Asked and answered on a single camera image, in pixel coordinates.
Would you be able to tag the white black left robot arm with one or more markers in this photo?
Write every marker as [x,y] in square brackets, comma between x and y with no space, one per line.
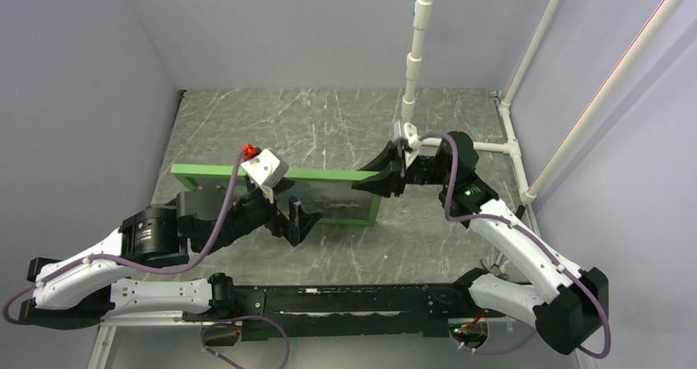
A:
[131,270]

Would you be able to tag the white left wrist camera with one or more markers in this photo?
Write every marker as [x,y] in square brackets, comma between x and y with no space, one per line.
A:
[262,166]

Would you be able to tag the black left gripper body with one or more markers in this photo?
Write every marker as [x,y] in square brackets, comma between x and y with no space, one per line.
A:
[253,211]

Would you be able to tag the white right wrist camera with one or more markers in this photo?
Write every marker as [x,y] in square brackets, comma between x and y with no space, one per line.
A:
[405,136]

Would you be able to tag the white pvc pipe stand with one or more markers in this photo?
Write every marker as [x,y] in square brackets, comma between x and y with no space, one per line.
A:
[481,43]

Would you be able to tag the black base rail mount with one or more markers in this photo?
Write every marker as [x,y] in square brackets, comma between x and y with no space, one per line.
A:
[260,313]

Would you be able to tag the wooden picture frame green inlay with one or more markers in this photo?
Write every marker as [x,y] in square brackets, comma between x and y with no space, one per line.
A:
[193,176]

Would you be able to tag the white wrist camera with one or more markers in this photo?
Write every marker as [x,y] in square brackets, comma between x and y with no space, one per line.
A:
[405,136]
[262,166]

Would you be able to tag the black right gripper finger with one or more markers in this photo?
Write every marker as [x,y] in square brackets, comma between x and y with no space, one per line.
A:
[385,184]
[390,158]

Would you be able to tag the black handled hammer tool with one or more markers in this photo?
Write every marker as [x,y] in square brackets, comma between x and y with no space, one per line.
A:
[498,266]

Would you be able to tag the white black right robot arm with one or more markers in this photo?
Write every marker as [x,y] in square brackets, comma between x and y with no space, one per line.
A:
[565,304]

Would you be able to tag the printed photo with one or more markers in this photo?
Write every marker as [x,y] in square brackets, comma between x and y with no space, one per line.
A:
[335,200]

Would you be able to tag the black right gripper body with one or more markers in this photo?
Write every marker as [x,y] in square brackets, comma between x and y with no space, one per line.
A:
[424,171]

